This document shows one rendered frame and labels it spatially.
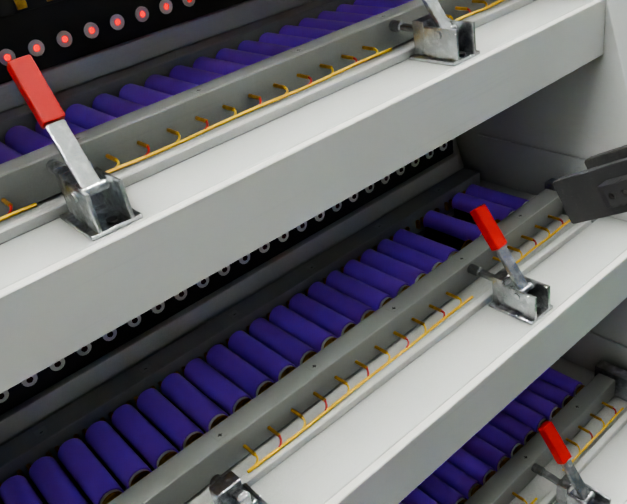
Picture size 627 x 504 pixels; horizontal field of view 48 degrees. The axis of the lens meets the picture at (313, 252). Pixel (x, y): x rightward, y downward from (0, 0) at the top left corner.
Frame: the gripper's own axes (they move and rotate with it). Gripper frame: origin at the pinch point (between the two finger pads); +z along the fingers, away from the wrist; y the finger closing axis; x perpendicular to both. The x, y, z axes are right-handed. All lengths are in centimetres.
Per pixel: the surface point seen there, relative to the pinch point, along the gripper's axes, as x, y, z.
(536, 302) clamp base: -7.2, -0.8, 10.5
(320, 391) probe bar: -4.8, -16.9, 16.6
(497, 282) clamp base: -5.1, -0.9, 13.3
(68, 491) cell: -1.6, -33.5, 20.1
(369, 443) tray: -8.2, -17.5, 12.3
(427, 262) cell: -2.2, -1.5, 19.2
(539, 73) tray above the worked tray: 7.6, 7.1, 8.1
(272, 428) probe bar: -4.8, -21.4, 16.0
